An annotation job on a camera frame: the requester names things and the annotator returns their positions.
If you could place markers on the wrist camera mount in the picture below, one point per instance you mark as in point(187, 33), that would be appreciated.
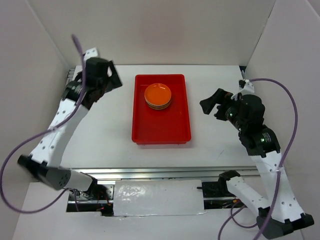
point(91, 53)
point(245, 87)

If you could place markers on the orange plate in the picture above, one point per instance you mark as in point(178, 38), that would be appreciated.
point(157, 94)

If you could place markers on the white front cover panel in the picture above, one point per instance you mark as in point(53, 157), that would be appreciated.
point(158, 198)

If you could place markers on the yellow patterned plate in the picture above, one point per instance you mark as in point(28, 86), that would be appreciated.
point(158, 108)

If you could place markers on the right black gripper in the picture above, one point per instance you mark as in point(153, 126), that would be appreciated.
point(221, 96)

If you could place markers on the beige plate with characters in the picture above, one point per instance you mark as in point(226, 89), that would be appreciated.
point(149, 104)

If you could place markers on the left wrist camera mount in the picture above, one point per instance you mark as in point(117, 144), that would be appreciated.
point(91, 53)

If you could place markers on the red plastic bin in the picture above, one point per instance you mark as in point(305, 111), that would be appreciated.
point(161, 127)

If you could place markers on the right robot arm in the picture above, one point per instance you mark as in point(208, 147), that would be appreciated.
point(279, 213)

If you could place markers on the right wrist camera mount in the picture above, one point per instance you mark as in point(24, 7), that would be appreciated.
point(245, 87)

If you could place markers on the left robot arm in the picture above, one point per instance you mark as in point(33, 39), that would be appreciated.
point(44, 162)

